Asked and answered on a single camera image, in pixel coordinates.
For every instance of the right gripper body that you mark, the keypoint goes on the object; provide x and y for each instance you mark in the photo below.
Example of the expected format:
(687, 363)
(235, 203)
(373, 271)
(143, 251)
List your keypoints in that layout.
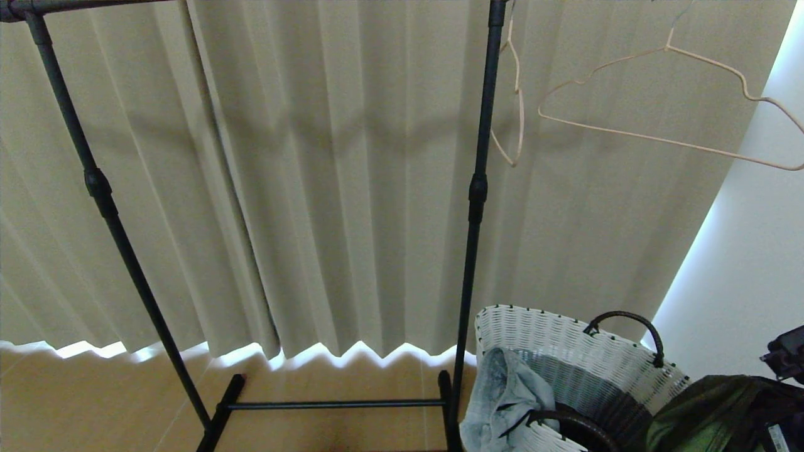
(785, 408)

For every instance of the green shirt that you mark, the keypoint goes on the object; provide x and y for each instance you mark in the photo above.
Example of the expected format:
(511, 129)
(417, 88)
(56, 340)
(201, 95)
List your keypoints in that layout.
(697, 414)

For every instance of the pink clothes hanger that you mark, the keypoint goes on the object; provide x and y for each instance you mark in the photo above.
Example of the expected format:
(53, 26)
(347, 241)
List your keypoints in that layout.
(521, 119)
(667, 45)

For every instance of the white laundry basket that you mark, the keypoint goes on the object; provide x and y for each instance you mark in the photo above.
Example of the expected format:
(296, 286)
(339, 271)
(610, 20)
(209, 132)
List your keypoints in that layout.
(603, 364)

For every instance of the black clothes rack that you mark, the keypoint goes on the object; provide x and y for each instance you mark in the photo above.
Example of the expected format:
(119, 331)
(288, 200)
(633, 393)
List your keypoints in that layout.
(99, 188)

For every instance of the pale grey shorts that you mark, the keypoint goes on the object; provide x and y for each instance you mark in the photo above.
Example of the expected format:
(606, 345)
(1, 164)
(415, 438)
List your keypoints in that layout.
(502, 395)

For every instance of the beige curtain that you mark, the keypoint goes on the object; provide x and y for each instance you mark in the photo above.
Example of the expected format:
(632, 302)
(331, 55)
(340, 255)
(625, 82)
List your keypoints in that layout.
(339, 188)

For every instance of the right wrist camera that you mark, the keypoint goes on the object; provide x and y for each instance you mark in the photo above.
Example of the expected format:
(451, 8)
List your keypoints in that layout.
(788, 355)

